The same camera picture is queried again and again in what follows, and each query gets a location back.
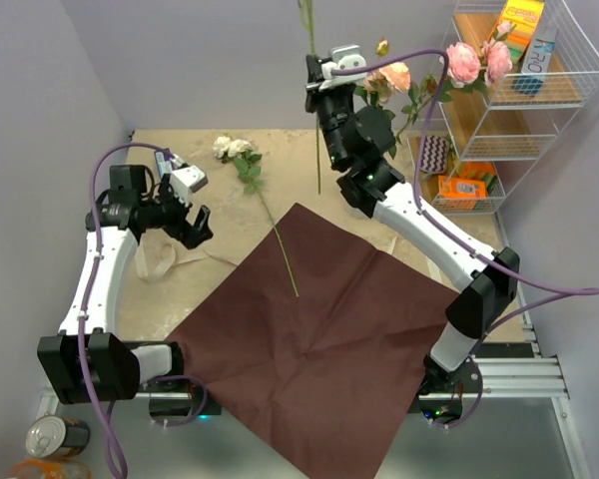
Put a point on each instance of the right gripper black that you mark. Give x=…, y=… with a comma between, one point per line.
x=314, y=94

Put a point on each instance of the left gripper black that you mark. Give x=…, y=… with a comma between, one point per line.
x=183, y=230

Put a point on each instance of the cream ribbon gold lettering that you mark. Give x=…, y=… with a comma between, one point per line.
x=154, y=260

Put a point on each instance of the peach rose stem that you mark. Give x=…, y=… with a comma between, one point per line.
x=380, y=85

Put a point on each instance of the white rose stem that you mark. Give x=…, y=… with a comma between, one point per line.
x=247, y=162

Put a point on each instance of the small pink rose stem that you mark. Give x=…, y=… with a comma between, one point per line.
x=307, y=20

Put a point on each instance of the red wrapping paper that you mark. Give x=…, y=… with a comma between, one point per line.
x=316, y=342

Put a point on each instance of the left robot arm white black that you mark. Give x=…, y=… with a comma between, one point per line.
x=86, y=346

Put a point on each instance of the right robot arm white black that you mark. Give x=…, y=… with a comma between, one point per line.
x=356, y=142

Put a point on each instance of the purple white toothpaste box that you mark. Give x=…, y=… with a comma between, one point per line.
x=163, y=161

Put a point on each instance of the purple wavy scrub pad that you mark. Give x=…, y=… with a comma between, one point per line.
x=435, y=156

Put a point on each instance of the orange packet bottom shelf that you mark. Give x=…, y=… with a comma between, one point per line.
x=458, y=194

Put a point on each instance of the orange green sponge pack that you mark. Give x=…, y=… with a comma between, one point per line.
x=480, y=171

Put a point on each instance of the white blue tall box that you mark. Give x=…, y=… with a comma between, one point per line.
x=536, y=61

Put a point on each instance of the colourful sponge pack top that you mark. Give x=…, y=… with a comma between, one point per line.
x=516, y=25

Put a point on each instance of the tin can silver lid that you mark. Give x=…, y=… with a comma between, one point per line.
x=55, y=437

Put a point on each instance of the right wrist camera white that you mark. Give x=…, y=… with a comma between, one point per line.
x=345, y=65

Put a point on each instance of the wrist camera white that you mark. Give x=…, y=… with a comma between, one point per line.
x=185, y=182
x=345, y=65

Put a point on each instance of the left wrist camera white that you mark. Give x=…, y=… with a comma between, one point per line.
x=185, y=182

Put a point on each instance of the white wire shelf rack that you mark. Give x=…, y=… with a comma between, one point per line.
x=512, y=130

